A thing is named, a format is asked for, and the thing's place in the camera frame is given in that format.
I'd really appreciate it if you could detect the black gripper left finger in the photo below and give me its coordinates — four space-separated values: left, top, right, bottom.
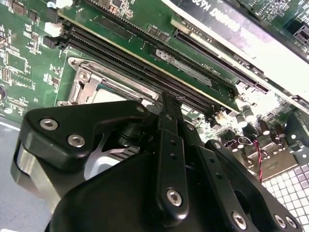
20 93 191 220

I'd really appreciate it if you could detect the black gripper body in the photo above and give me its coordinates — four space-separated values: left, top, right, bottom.
48 149 226 232

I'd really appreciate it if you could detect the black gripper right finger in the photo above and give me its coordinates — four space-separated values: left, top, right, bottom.
173 96 304 232

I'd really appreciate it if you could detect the metal socket cover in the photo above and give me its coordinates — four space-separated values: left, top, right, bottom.
72 69 160 104

